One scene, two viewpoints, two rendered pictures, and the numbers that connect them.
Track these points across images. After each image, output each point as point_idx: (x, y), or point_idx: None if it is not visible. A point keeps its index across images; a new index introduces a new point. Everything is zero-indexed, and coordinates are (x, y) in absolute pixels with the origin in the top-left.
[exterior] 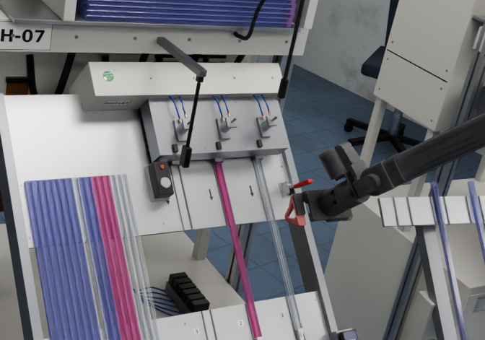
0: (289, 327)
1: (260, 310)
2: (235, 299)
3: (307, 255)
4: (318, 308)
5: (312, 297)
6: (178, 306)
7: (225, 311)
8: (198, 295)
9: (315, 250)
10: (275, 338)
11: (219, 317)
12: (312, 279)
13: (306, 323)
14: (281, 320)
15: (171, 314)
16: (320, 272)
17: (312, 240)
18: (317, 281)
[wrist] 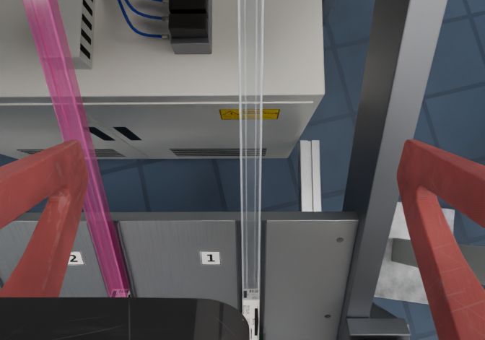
0: (226, 281)
1: (138, 241)
2: None
3: (376, 113)
4: (339, 258)
5: (332, 233)
6: (168, 1)
7: (23, 230)
8: (193, 1)
9: (412, 117)
10: (175, 296)
11: (5, 241)
12: (362, 179)
13: (282, 281)
14: (203, 268)
15: (157, 10)
16: (391, 188)
17: (416, 78)
18: (366, 208)
